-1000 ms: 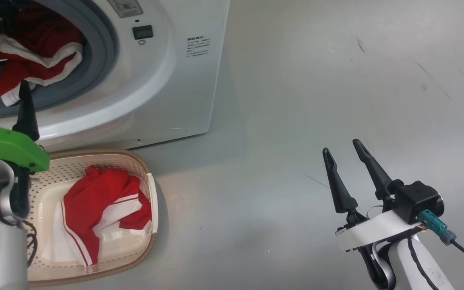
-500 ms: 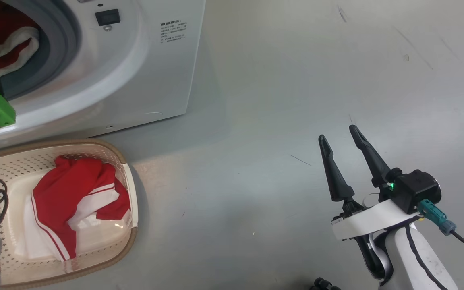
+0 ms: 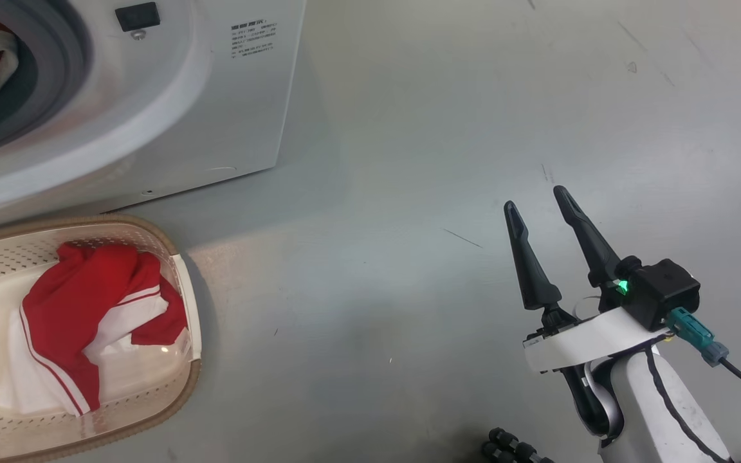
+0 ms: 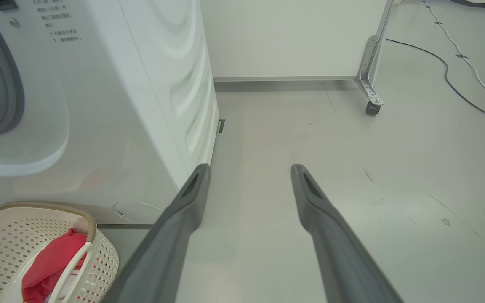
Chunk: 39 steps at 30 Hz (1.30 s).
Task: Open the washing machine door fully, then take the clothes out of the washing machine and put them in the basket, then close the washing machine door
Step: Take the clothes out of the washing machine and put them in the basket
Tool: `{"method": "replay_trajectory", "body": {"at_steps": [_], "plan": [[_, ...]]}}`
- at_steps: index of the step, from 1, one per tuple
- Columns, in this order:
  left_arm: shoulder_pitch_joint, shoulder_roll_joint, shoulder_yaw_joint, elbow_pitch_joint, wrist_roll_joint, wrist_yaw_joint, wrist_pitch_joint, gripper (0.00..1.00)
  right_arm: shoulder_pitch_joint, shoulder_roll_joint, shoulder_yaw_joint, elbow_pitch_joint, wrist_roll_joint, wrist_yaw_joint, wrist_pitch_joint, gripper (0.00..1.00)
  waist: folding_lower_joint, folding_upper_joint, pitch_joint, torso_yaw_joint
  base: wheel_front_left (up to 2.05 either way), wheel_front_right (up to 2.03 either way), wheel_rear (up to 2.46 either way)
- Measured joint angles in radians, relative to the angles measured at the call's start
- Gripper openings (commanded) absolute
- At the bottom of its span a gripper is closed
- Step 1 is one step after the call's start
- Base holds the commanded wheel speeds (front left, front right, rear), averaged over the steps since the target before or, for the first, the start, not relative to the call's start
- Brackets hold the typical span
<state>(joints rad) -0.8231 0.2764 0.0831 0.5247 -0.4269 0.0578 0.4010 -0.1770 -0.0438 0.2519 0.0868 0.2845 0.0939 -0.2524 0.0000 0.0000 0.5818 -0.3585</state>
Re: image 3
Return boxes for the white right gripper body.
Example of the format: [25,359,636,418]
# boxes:
[524,305,670,374]

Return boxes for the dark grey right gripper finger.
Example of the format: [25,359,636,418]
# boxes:
[553,186,621,287]
[504,201,563,311]

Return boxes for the white front-load washing machine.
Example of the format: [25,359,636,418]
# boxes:
[0,0,307,235]

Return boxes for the cream perforated laundry basket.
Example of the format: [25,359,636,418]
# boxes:
[0,215,203,463]

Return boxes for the grey rubber drum gasket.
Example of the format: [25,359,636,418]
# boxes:
[0,0,91,155]

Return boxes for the printed text label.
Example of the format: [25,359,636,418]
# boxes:
[230,23,279,59]

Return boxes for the teal right camera connector cable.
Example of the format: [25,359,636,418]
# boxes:
[666,307,741,406]

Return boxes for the black ribbed cable connectors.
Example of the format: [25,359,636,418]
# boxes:
[481,428,554,463]

